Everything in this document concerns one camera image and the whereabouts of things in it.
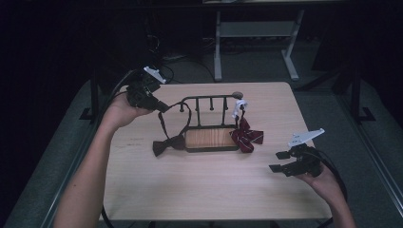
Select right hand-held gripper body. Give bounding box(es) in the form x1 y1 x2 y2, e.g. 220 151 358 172
282 127 326 179

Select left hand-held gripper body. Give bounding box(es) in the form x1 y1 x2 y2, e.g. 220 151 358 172
126 66 167 110

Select dark brown bow tie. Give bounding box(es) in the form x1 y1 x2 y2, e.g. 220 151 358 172
152 101 193 158

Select red striped bow tie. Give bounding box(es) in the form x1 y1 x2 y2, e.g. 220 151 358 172
229 98 265 154

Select black hook rack wooden tray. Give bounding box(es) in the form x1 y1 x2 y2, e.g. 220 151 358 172
179 90 245 154

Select person's left hand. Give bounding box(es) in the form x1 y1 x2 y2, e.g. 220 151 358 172
100 85 154 131

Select person's right hand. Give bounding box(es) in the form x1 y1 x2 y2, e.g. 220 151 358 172
295 164 345 207

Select black metal stand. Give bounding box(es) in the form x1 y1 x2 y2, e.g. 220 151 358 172
348 61 376 124
79 67 103 122

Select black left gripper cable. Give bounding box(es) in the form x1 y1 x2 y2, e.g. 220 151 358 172
100 68 142 228

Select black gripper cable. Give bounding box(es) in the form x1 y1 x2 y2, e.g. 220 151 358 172
100 68 142 228
303 148 349 228

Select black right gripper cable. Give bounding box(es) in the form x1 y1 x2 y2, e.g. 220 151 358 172
303 148 349 228

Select black floor cables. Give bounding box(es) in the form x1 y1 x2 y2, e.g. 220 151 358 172
148 32 217 85

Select grey metal rail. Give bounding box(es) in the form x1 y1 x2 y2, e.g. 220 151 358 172
39 94 110 228
336 93 403 210

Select white metal desk frame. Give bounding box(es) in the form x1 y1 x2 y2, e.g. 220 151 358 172
213 9 306 82

